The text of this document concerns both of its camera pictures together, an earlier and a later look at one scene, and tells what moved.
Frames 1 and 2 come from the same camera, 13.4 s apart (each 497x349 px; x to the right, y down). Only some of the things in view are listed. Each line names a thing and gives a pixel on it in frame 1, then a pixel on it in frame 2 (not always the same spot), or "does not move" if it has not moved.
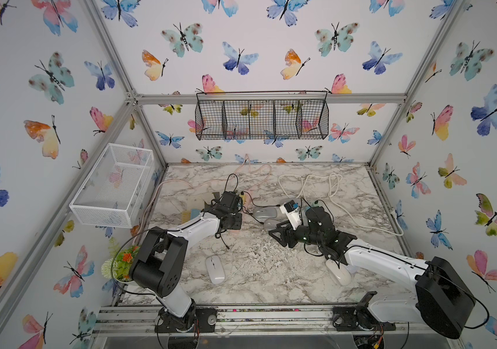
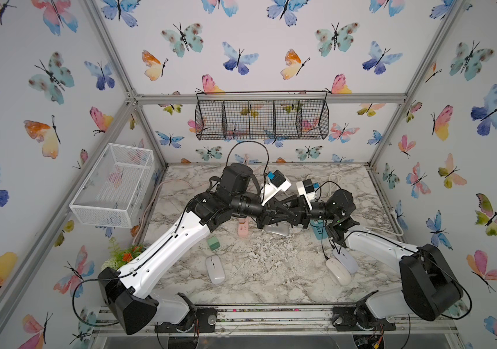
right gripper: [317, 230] → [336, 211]
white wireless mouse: [216, 270] does not move
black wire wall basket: [261, 114] does not move
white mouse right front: [341, 275] does not move
